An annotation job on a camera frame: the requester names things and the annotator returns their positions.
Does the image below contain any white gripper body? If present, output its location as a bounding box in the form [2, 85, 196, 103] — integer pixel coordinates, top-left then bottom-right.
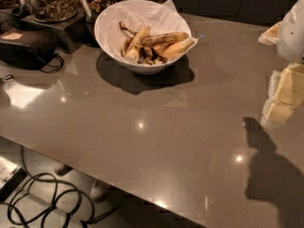
[277, 0, 304, 64]

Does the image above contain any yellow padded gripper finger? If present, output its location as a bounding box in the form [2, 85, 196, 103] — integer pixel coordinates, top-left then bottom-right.
[260, 63, 304, 129]
[258, 22, 281, 46]

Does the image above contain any yellow banana right side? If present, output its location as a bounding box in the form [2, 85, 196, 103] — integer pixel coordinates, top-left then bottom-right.
[153, 39, 195, 59]

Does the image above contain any white ceramic bowl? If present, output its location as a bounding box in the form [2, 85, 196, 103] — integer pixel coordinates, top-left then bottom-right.
[94, 0, 197, 75]

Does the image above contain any white paper bowl liner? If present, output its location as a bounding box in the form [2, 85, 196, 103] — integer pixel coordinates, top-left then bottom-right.
[95, 0, 198, 65]

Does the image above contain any upright spotted banana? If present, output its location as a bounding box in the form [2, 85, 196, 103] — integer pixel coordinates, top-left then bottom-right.
[126, 26, 151, 62]

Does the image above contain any small banana left side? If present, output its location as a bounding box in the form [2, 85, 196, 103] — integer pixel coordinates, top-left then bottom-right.
[121, 37, 132, 57]

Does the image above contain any black metal stand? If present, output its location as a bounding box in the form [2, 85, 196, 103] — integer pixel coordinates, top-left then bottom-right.
[21, 9, 94, 54]

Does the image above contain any white shoe right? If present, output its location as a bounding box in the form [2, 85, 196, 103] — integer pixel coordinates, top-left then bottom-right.
[89, 180, 110, 202]

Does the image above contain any black device with label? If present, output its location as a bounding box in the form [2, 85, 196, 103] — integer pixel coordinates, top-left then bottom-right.
[0, 28, 57, 70]

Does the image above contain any metal clip table edge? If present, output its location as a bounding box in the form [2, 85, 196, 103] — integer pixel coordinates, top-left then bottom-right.
[0, 74, 14, 84]

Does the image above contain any grey box on floor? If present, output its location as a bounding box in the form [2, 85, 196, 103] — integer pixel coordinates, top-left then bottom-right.
[0, 157, 27, 202]

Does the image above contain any black cable on table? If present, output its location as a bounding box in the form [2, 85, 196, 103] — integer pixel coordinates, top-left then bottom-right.
[37, 52, 66, 74]

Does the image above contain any black coiled floor cable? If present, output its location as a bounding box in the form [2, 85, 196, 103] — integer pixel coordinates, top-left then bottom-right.
[6, 145, 123, 228]

